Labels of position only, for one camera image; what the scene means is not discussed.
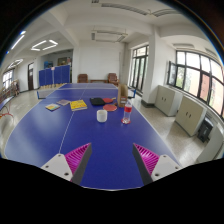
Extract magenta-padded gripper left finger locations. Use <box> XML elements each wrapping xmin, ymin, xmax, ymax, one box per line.
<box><xmin>40</xmin><ymin>142</ymin><xmax>93</xmax><ymax>186</ymax></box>

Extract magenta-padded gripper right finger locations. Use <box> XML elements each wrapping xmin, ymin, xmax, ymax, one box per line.
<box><xmin>132</xmin><ymin>142</ymin><xmax>183</xmax><ymax>186</ymax></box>

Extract clear red-labelled drink bottle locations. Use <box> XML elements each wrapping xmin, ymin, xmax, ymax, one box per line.
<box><xmin>121</xmin><ymin>100</ymin><xmax>133</xmax><ymax>125</ymax></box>

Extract black waste bin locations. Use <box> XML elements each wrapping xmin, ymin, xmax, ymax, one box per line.
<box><xmin>197</xmin><ymin>117</ymin><xmax>214</xmax><ymax>144</ymax></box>

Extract beige two-door cabinet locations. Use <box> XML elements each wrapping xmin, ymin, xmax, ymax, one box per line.
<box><xmin>174</xmin><ymin>95</ymin><xmax>208</xmax><ymax>137</ymax></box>
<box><xmin>154</xmin><ymin>84</ymin><xmax>184</xmax><ymax>117</ymax></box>

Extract small colourful booklet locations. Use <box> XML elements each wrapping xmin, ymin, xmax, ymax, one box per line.
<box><xmin>45</xmin><ymin>103</ymin><xmax>61</xmax><ymax>112</ymax></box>

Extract small grey booklet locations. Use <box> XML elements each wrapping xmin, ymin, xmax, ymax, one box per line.
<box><xmin>56</xmin><ymin>98</ymin><xmax>72</xmax><ymax>107</ymax></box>

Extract yellow book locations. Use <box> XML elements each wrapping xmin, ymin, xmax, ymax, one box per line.
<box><xmin>69</xmin><ymin>99</ymin><xmax>88</xmax><ymax>112</ymax></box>

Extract white ceramic mug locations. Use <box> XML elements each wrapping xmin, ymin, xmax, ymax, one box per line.
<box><xmin>96</xmin><ymin>109</ymin><xmax>109</xmax><ymax>123</ymax></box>

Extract black zipped pouch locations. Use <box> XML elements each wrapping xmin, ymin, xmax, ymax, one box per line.
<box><xmin>89</xmin><ymin>96</ymin><xmax>106</xmax><ymax>107</ymax></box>

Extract red table tennis paddle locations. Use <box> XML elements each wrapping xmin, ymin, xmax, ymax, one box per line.
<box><xmin>102</xmin><ymin>103</ymin><xmax>118</xmax><ymax>113</ymax></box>
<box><xmin>102</xmin><ymin>96</ymin><xmax>117</xmax><ymax>104</ymax></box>

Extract blue table with red legs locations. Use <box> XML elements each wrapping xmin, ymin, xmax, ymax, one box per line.
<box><xmin>0</xmin><ymin>96</ymin><xmax>14</xmax><ymax>120</ymax></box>

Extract brown cardboard box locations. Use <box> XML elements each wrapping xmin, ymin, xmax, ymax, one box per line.
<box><xmin>116</xmin><ymin>83</ymin><xmax>129</xmax><ymax>108</ymax></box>

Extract blue folded partition panels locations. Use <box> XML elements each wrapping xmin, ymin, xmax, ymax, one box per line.
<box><xmin>38</xmin><ymin>64</ymin><xmax>72</xmax><ymax>88</ymax></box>

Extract brown armchair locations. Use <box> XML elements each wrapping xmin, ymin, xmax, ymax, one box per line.
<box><xmin>77</xmin><ymin>73</ymin><xmax>89</xmax><ymax>84</ymax></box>
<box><xmin>107</xmin><ymin>72</ymin><xmax>120</xmax><ymax>87</ymax></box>

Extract dark wooden door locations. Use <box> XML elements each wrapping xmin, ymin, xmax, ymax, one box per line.
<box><xmin>27</xmin><ymin>62</ymin><xmax>35</xmax><ymax>91</ymax></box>

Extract large black-framed window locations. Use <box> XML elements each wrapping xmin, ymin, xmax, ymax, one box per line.
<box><xmin>168</xmin><ymin>49</ymin><xmax>224</xmax><ymax>118</ymax></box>

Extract tall black-framed glazed doors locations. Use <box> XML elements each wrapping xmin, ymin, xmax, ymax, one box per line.
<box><xmin>129</xmin><ymin>45</ymin><xmax>150</xmax><ymax>93</ymax></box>

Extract ceiling lights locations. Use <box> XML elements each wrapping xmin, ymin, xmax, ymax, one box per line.
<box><xmin>6</xmin><ymin>31</ymin><xmax>59</xmax><ymax>71</ymax></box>

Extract ceiling air conditioner unit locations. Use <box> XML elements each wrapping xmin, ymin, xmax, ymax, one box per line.
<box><xmin>91</xmin><ymin>29</ymin><xmax>129</xmax><ymax>43</ymax></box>

